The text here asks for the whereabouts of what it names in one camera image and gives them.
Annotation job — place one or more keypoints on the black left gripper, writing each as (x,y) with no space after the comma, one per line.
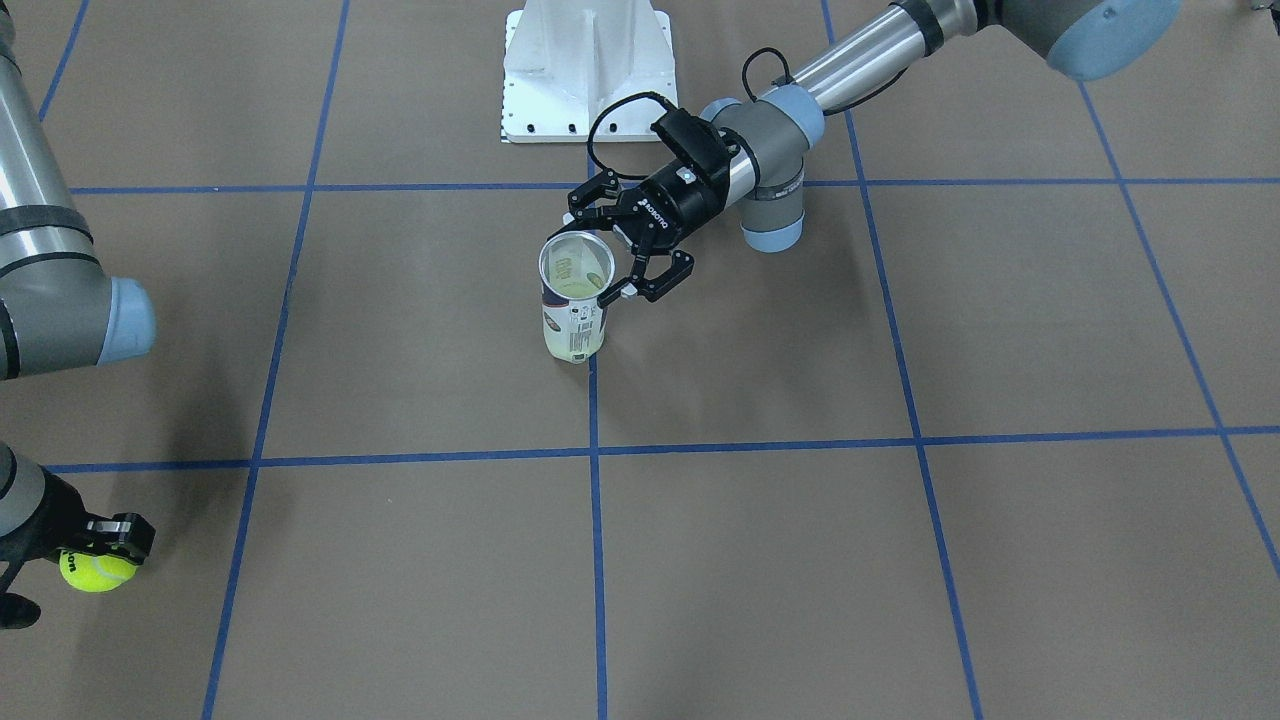
(675,211)

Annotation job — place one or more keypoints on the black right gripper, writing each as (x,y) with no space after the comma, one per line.
(62,527)

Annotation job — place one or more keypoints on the white blue tennis ball can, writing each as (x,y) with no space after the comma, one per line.
(575,269)

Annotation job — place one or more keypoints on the yellow Wilson tennis ball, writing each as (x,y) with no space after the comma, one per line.
(94,574)

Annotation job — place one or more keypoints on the yellow Roland Garros tennis ball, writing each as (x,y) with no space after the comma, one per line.
(573,329)

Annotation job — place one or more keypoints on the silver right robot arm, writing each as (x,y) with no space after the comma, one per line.
(60,311)

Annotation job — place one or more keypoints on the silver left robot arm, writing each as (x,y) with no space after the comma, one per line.
(750,154)

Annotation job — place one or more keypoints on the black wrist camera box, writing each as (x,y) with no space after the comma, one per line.
(698,145)

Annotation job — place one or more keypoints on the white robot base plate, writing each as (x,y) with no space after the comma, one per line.
(567,61)

